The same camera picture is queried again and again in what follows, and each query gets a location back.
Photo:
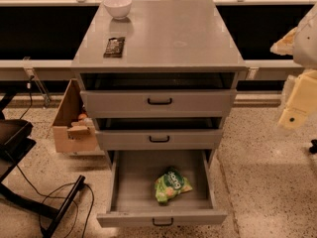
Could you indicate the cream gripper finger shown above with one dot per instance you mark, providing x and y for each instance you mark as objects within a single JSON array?
[
  {"x": 301, "y": 100},
  {"x": 284, "y": 46}
]

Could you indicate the green rice chip bag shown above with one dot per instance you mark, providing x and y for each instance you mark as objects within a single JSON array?
[{"x": 170, "y": 185}]

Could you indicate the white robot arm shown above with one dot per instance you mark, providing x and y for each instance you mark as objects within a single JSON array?
[{"x": 301, "y": 43}]

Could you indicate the grey drawer cabinet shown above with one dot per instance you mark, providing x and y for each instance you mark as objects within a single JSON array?
[{"x": 169, "y": 45}]

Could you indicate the grey top drawer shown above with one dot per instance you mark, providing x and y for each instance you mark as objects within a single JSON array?
[{"x": 157, "y": 103}]

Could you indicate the grey middle drawer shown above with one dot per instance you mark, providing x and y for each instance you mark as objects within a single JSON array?
[{"x": 190, "y": 139}]

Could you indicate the grey open bottom drawer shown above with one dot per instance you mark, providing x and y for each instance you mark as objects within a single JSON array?
[{"x": 133, "y": 196}]

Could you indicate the white bowl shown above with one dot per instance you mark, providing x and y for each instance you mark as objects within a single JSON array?
[{"x": 118, "y": 9}]

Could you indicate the orange ball in box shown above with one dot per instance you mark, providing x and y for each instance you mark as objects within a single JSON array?
[{"x": 82, "y": 116}]

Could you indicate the cardboard box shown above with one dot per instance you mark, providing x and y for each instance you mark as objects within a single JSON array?
[{"x": 71, "y": 135}]

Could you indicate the black chair base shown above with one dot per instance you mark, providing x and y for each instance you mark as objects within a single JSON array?
[{"x": 15, "y": 144}]

